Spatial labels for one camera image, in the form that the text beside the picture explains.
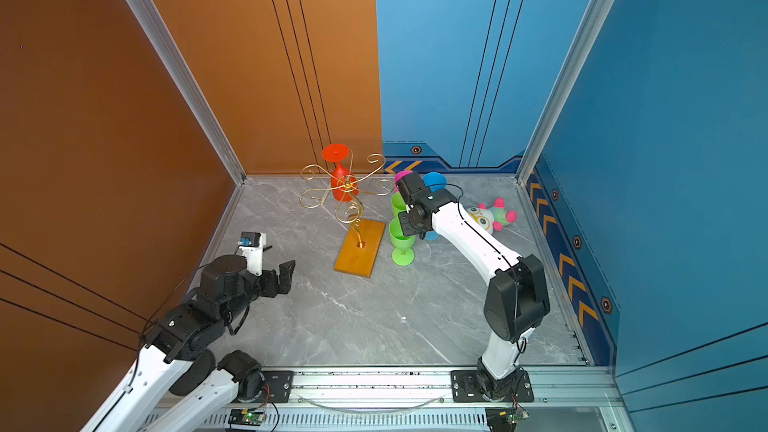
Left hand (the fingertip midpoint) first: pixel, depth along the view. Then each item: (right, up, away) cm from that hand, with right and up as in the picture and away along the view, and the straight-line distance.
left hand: (278, 258), depth 72 cm
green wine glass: (+30, +13, +19) cm, 38 cm away
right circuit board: (+54, -37, -3) cm, 66 cm away
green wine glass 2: (+32, -3, +24) cm, 40 cm away
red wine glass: (+16, +18, +3) cm, 24 cm away
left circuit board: (-7, -38, -2) cm, 38 cm away
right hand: (+33, +7, +14) cm, 37 cm away
